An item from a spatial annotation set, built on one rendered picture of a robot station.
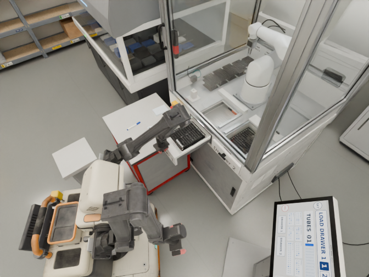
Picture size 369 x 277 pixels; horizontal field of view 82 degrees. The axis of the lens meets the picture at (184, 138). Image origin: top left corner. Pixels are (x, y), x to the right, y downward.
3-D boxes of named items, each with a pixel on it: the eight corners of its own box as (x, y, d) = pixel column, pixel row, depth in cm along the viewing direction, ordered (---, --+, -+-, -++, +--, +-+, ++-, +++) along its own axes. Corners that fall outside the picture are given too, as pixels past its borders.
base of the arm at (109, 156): (104, 149, 121) (101, 168, 114) (112, 143, 117) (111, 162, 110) (116, 155, 127) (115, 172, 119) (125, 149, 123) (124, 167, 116)
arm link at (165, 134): (172, 105, 98) (184, 125, 97) (182, 100, 100) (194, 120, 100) (152, 131, 137) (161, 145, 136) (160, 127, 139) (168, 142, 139)
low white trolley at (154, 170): (147, 200, 227) (130, 164, 166) (123, 159, 259) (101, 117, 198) (191, 172, 245) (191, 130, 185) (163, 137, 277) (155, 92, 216)
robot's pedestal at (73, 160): (98, 212, 221) (61, 179, 160) (87, 190, 236) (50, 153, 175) (123, 195, 231) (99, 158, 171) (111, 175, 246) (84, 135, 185)
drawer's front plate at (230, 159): (236, 174, 152) (239, 167, 143) (211, 147, 166) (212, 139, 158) (239, 173, 152) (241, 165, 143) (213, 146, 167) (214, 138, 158)
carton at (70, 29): (70, 39, 411) (62, 25, 388) (65, 33, 426) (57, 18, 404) (90, 32, 425) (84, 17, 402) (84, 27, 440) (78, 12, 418)
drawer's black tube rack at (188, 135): (182, 153, 162) (182, 148, 157) (169, 138, 171) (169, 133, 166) (205, 139, 169) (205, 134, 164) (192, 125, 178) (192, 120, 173)
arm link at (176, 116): (167, 104, 90) (179, 125, 90) (184, 101, 102) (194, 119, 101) (113, 147, 115) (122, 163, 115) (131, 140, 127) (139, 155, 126)
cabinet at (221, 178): (231, 219, 212) (248, 186, 148) (175, 150, 265) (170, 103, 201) (294, 170, 242) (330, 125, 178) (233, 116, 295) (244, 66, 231)
